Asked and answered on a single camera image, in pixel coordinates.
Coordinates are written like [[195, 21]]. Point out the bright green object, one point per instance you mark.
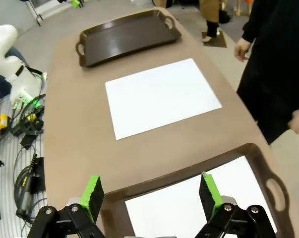
[[75, 3]]

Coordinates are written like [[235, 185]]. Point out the large black power brick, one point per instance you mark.
[[37, 183]]

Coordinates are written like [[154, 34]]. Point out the yellow emergency stop box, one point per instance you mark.
[[1, 124]]

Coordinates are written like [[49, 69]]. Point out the person in black sweater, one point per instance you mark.
[[275, 62]]

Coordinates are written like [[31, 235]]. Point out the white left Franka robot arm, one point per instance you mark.
[[3, 42]]

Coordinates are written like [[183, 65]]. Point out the small black power brick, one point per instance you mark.
[[27, 141]]

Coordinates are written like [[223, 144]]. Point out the black-sleeved right forearm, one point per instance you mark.
[[251, 27]]

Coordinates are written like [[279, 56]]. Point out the brown plastic serving tray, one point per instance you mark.
[[129, 37], [260, 166]]

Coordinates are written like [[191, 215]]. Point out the person's right hand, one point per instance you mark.
[[242, 50]]

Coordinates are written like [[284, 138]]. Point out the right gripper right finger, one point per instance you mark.
[[210, 196]]

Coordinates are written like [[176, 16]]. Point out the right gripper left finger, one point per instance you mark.
[[89, 198]]

